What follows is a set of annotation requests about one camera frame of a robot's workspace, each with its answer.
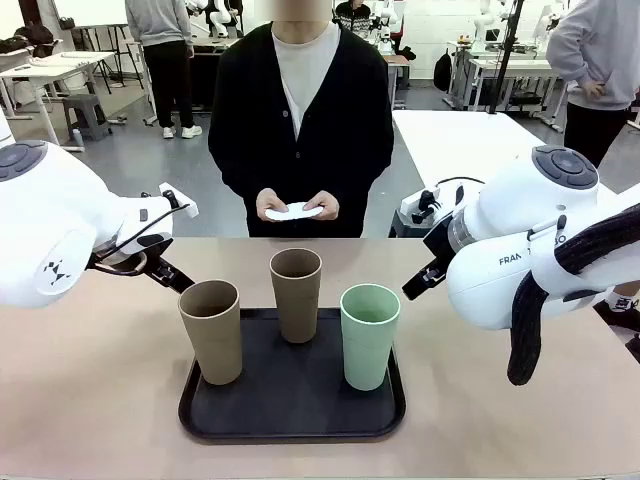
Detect person's right forearm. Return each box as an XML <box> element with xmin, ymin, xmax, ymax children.
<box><xmin>208</xmin><ymin>144</ymin><xmax>269</xmax><ymax>211</ymax></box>

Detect grey plastic stool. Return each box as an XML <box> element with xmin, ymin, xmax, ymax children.
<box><xmin>62</xmin><ymin>93</ymin><xmax>112</xmax><ymax>141</ymax></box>

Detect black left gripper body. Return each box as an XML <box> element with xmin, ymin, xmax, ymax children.
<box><xmin>89</xmin><ymin>247</ymin><xmax>152</xmax><ymax>278</ymax></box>

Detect person in patterned sweater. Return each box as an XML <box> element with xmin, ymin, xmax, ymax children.
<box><xmin>333</xmin><ymin>0</ymin><xmax>372</xmax><ymax>35</ymax></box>

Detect person in black cardigan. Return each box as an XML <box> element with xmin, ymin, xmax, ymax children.
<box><xmin>207</xmin><ymin>0</ymin><xmax>396</xmax><ymax>239</ymax></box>

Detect pale green cup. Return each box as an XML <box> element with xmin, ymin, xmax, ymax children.
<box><xmin>339</xmin><ymin>283</ymin><xmax>402</xmax><ymax>390</ymax></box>

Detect black draped table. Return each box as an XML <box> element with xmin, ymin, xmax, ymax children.
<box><xmin>189</xmin><ymin>38</ymin><xmax>241</xmax><ymax>109</ymax></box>

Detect white scalloped paper coaster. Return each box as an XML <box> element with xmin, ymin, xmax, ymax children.
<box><xmin>264</xmin><ymin>201</ymin><xmax>325</xmax><ymax>222</ymax></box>

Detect brown cup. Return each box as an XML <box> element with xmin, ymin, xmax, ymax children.
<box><xmin>178</xmin><ymin>279</ymin><xmax>245</xmax><ymax>386</ymax></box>
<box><xmin>269</xmin><ymin>248</ymin><xmax>323</xmax><ymax>345</ymax></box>

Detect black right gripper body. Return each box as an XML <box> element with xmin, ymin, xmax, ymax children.
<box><xmin>422</xmin><ymin>215</ymin><xmax>458</xmax><ymax>270</ymax></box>

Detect dark plastic stool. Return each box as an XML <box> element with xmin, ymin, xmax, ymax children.
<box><xmin>388</xmin><ymin>207</ymin><xmax>436</xmax><ymax>239</ymax></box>

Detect person's left forearm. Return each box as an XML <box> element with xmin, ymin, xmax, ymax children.
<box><xmin>329</xmin><ymin>144</ymin><xmax>396</xmax><ymax>211</ymax></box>

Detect black bag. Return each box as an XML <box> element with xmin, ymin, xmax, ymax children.
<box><xmin>0</xmin><ymin>23</ymin><xmax>55</xmax><ymax>57</ymax></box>

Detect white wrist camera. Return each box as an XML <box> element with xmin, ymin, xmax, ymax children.
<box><xmin>158</xmin><ymin>182</ymin><xmax>200</xmax><ymax>219</ymax></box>
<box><xmin>399</xmin><ymin>185</ymin><xmax>444</xmax><ymax>225</ymax></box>

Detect person in grey hoodie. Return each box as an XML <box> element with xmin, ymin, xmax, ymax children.
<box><xmin>546</xmin><ymin>0</ymin><xmax>640</xmax><ymax>169</ymax></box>
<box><xmin>124</xmin><ymin>0</ymin><xmax>204</xmax><ymax>140</ymax></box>

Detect thin black camera cable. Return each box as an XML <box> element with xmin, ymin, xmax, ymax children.
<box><xmin>112</xmin><ymin>202</ymin><xmax>191</xmax><ymax>251</ymax></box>

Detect black pole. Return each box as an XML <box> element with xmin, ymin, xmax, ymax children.
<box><xmin>492</xmin><ymin>0</ymin><xmax>525</xmax><ymax>115</ymax></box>

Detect person's right hand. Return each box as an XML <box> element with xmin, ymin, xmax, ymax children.
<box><xmin>255</xmin><ymin>188</ymin><xmax>292</xmax><ymax>221</ymax></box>

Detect black plastic tray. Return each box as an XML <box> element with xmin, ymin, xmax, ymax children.
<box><xmin>178</xmin><ymin>307</ymin><xmax>407</xmax><ymax>444</ymax></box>

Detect black backpack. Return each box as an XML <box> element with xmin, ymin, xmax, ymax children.
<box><xmin>432</xmin><ymin>48</ymin><xmax>454</xmax><ymax>94</ymax></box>

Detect person's left hand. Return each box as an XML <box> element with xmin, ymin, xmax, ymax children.
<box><xmin>303</xmin><ymin>191</ymin><xmax>341</xmax><ymax>222</ymax></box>

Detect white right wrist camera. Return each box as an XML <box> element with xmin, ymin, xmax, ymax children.
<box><xmin>399</xmin><ymin>185</ymin><xmax>444</xmax><ymax>225</ymax></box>

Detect white desk with equipment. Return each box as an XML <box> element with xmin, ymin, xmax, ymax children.
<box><xmin>447</xmin><ymin>39</ymin><xmax>569</xmax><ymax>126</ymax></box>

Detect whiteboard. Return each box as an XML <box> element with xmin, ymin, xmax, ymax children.
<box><xmin>54</xmin><ymin>0</ymin><xmax>129</xmax><ymax>29</ymax></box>

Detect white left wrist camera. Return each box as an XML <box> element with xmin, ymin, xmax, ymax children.
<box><xmin>158</xmin><ymin>182</ymin><xmax>200</xmax><ymax>219</ymax></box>

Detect large white table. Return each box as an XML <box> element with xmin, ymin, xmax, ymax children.
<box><xmin>392</xmin><ymin>108</ymin><xmax>621</xmax><ymax>201</ymax></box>

